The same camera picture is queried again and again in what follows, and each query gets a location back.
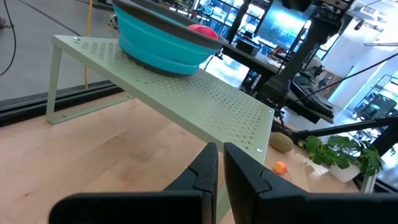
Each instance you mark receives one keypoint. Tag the potted green plant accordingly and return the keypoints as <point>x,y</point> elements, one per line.
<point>345,174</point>

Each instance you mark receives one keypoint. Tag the dark red toy pomegranate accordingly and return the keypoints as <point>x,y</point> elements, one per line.
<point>203,31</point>

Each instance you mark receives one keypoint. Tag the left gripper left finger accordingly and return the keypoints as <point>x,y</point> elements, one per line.
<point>140,208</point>

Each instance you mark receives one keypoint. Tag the teal collapsible bowl grey rim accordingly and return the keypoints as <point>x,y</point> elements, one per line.
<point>155,46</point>

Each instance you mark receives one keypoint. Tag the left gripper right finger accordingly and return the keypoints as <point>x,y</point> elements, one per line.
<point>295,208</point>

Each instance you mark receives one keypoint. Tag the brown-green toy kiwi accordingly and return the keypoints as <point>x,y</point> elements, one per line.
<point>281,142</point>

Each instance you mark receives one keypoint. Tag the yellow-red apple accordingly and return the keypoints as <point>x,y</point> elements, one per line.
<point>280,168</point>

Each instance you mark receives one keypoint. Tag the lit computer monitor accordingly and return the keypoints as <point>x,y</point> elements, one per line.
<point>283,28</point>

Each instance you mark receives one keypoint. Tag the pale green perforated metal shelf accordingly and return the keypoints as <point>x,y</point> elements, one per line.
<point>186,102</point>

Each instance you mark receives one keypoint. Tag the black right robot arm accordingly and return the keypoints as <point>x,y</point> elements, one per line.
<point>298,56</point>

